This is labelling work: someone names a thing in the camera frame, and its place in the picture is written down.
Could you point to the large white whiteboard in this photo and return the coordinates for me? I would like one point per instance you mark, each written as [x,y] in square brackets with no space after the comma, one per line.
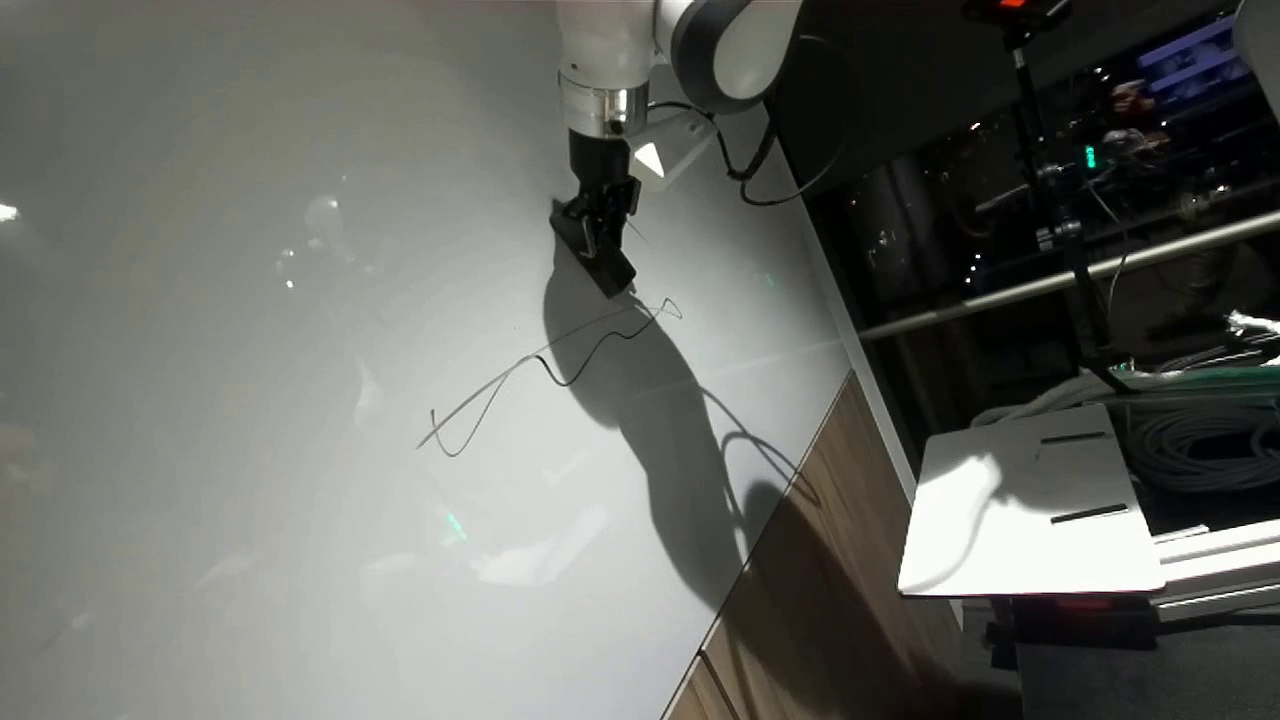
[202,403]

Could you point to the white aluminium profile bars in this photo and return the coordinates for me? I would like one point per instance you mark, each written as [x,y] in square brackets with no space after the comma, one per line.
[1220,560]

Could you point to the black tripod stand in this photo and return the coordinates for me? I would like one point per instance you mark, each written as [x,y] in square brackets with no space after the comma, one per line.
[1060,212]

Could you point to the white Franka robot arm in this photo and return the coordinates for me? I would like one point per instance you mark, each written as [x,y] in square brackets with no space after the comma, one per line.
[613,47]

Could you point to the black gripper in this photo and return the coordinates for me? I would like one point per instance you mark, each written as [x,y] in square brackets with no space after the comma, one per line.
[600,160]

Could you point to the black felt whiteboard duster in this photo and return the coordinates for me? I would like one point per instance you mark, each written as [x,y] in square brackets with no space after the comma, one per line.
[606,264]

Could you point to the white table at right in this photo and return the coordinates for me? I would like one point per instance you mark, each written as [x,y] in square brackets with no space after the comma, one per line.
[1055,544]

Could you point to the grey metal railing bar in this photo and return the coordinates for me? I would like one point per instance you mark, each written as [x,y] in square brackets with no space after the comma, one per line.
[1064,278]

